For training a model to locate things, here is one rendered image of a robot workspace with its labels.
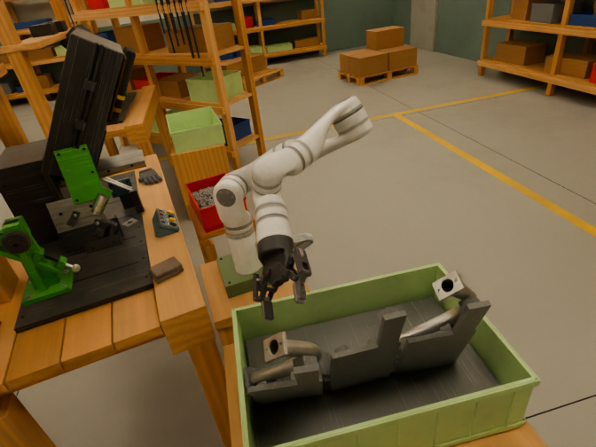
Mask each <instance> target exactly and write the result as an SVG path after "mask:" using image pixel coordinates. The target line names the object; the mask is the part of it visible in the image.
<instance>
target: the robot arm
mask: <svg viewBox="0 0 596 447"><path fill-rule="evenodd" d="M331 125H333V126H334V127H335V129H336V131H337V133H338V134H339V136H337V137H331V138H327V139H325V138H326V135H327V132H328V130H329V129H330V127H331ZM372 129H373V124H372V122H371V120H370V118H369V116H368V114H367V112H366V111H365V109H364V107H363V105H362V103H361V101H360V100H359V98H358V97H357V96H350V97H346V98H344V99H342V100H341V101H340V102H338V103H336V104H335V105H333V106H332V107H331V108H330V109H329V110H328V111H327V112H326V113H325V114H323V115H322V116H321V117H320V118H319V119H318V120H317V121H316V122H315V123H314V124H313V125H312V126H311V127H310V128H309V129H308V130H307V131H306V132H305V133H303V134H302V135H301V136H300V137H298V138H290V139H288V140H286V141H284V142H282V143H281V144H279V145H277V146H275V147H273V148H272V149H270V150H269V151H268V152H267V153H265V154H263V155H262V156H260V157H259V158H257V159H256V160H255V161H253V162H251V163H250V164H248V165H246V166H244V167H242V168H240V169H236V170H234V171H232V172H230V173H228V174H226V175H225V176H223V177H222V178H221V179H220V181H219V182H218V183H217V184H216V186H215V187H214V190H213V198H214V202H215V205H216V210H217V213H218V215H219V218H220V220H221V221H222V223H223V226H224V229H225V233H226V237H227V239H228V243H229V247H230V250H231V257H232V260H233V263H234V267H235V271H236V272H237V273H238V274H242V275H247V274H252V273H254V272H256V271H258V270H259V269H260V268H261V267H263V272H262V273H260V274H257V273H254V275H253V301H254V302H260V303H261V305H262V314H263V319H264V320H268V321H271V320H273V319H274V313H273V306H272V301H271V300H272V297H273V295H274V293H276V292H277V290H278V287H279V286H282V285H283V284H284V283H285V282H287V281H289V279H291V280H292V281H294V283H293V290H294V300H295V302H296V303H300V304H304V303H305V302H306V296H307V295H306V291H305V285H304V283H305V281H306V278H307V277H310V276H311V269H310V264H309V261H308V257H307V255H306V251H305V250H304V249H305V248H306V247H308V246H310V245H311V244H312V243H313V238H312V235H311V234H309V233H303V234H300V235H295V236H294V235H293V234H292V229H291V226H290V223H289V219H288V213H287V208H286V203H285V201H284V199H283V198H282V197H281V185H282V179H283V178H284V177H286V176H296V175H298V174H299V173H301V172H302V171H303V170H305V169H306V168H307V167H308V166H309V165H310V164H312V163H313V162H314V161H316V160H317V159H319V158H321V157H323V156H325V155H327V154H329V153H331V152H333V151H335V150H337V149H339V148H342V147H343V146H345V145H348V144H350V143H353V142H355V141H357V140H358V139H360V138H361V137H364V136H365V135H367V134H368V133H369V132H370V131H371V130H372ZM251 191H252V197H253V201H254V204H255V220H256V236H255V229H254V225H253V221H252V216H251V214H250V212H248V211H247V210H246V209H245V205H244V201H243V199H244V198H245V196H246V195H247V194H248V193H249V192H251ZM294 263H295V265H296V268H297V270H296V269H295V268H294ZM268 282H269V283H270V284H271V285H272V286H267V284H268ZM258 291H260V295H259V296H258ZM267 291H269V293H268V296H266V292H267Z"/></svg>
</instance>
